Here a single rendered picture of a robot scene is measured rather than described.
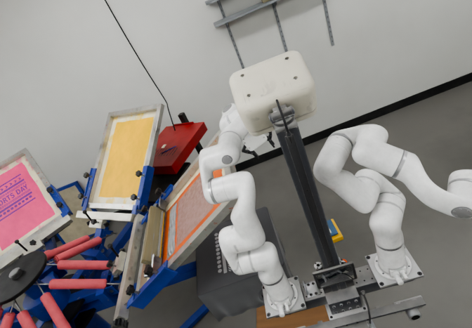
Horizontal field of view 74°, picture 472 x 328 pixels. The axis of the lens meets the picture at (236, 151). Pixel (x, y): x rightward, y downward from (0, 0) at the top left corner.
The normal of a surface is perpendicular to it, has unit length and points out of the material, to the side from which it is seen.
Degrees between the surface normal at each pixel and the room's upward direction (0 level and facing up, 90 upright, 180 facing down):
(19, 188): 32
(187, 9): 90
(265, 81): 26
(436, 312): 0
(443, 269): 0
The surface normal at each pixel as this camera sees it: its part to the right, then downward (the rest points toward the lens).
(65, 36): 0.13, 0.52
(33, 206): 0.00, -0.51
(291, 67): -0.29, -0.45
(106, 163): -0.48, -0.32
